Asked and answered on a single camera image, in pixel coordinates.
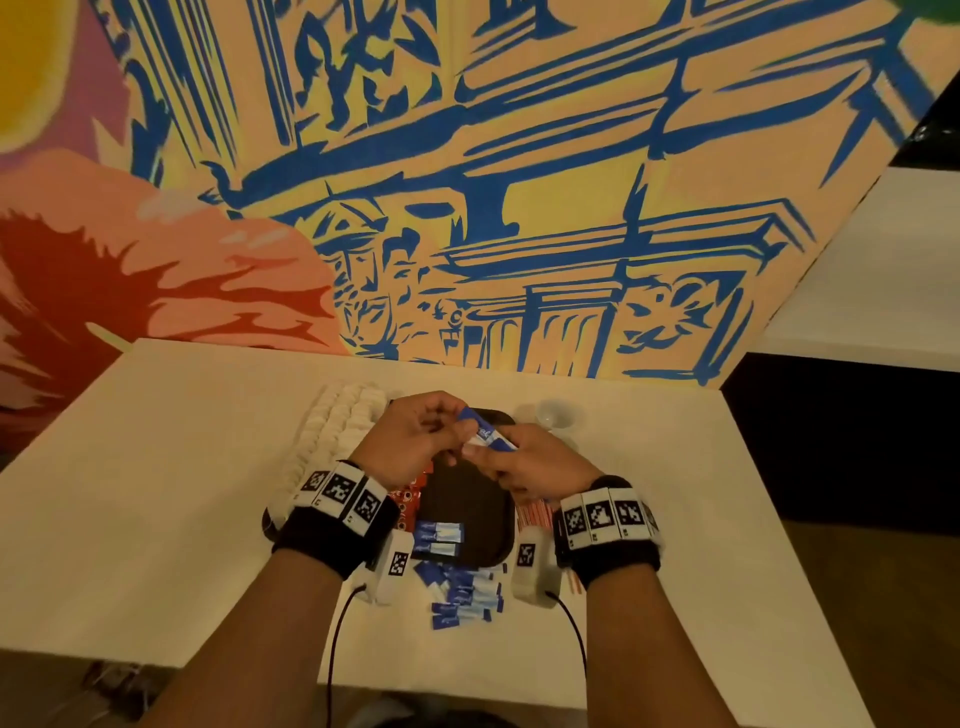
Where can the person's left hand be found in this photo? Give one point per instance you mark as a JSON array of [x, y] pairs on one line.
[[402, 443]]

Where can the person's right hand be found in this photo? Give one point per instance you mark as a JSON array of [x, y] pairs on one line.
[[540, 468]]

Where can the row of red Nescafe sachets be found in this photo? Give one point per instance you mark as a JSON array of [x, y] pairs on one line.
[[414, 492]]

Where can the dark brown tray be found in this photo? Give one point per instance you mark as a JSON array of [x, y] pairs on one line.
[[480, 503]]

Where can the row of tea bags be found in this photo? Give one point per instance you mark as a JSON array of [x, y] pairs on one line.
[[323, 435]]

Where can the pile of blue sugar sachets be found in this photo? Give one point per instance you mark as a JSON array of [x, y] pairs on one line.
[[462, 597]]

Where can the person's left forearm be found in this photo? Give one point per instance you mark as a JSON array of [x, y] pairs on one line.
[[248, 645]]

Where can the person's right forearm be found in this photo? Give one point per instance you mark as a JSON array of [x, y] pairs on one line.
[[645, 653]]

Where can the small white cup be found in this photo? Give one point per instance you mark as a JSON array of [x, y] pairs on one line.
[[558, 414]]

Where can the black right wristband with markers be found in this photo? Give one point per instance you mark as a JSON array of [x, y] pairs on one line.
[[608, 533]]

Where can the black wristband with markers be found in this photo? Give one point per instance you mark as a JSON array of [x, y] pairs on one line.
[[608, 533], [338, 521]]

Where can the black left wristband with markers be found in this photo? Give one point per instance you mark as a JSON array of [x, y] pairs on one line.
[[338, 521]]

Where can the black clothing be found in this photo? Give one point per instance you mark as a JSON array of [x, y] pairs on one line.
[[443, 720]]

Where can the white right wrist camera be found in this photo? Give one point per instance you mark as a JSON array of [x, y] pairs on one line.
[[533, 566]]

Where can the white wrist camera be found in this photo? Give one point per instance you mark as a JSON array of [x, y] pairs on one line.
[[392, 567], [533, 566]]

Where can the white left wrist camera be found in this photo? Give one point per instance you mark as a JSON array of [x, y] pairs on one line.
[[392, 567]]

